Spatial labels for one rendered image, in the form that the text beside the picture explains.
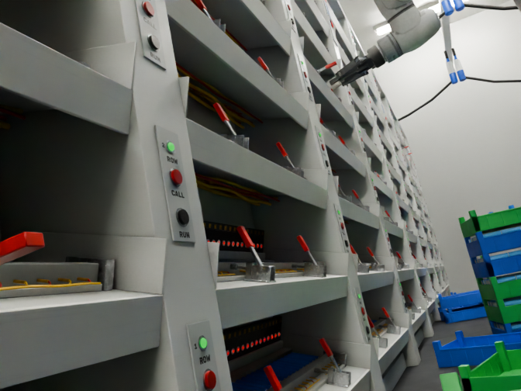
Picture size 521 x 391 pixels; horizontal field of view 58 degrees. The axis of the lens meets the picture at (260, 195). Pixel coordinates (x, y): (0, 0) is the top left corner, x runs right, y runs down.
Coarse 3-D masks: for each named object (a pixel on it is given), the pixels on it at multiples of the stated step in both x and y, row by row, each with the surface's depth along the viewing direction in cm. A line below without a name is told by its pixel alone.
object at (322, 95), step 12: (312, 72) 135; (312, 84) 137; (324, 84) 146; (324, 96) 147; (324, 108) 169; (336, 108) 160; (348, 108) 183; (324, 120) 185; (336, 120) 184; (348, 120) 175
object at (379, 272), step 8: (352, 248) 132; (368, 248) 157; (360, 256) 174; (368, 256) 172; (376, 256) 171; (360, 264) 152; (368, 264) 165; (376, 264) 155; (384, 264) 170; (392, 264) 169; (360, 272) 130; (368, 272) 131; (376, 272) 139; (384, 272) 150; (392, 272) 166; (360, 280) 117; (368, 280) 127; (376, 280) 137; (384, 280) 150; (392, 280) 166; (368, 288) 127; (376, 288) 138
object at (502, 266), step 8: (488, 256) 164; (512, 256) 162; (520, 256) 162; (472, 264) 182; (480, 264) 171; (488, 264) 163; (496, 264) 163; (504, 264) 162; (512, 264) 162; (520, 264) 161; (480, 272) 173; (488, 272) 163; (496, 272) 162; (504, 272) 162
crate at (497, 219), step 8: (520, 208) 165; (472, 216) 167; (480, 216) 167; (488, 216) 166; (496, 216) 166; (504, 216) 165; (512, 216) 165; (520, 216) 164; (464, 224) 179; (472, 224) 168; (480, 224) 166; (488, 224) 166; (496, 224) 165; (504, 224) 165; (512, 224) 165; (520, 224) 174; (464, 232) 182; (472, 232) 171; (488, 232) 182
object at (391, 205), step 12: (348, 24) 269; (348, 36) 262; (360, 96) 255; (372, 132) 249; (384, 156) 248; (372, 168) 247; (384, 168) 244; (384, 180) 244; (384, 204) 242; (396, 204) 239; (396, 216) 239; (396, 240) 237; (408, 252) 234; (408, 288) 232; (432, 336) 225
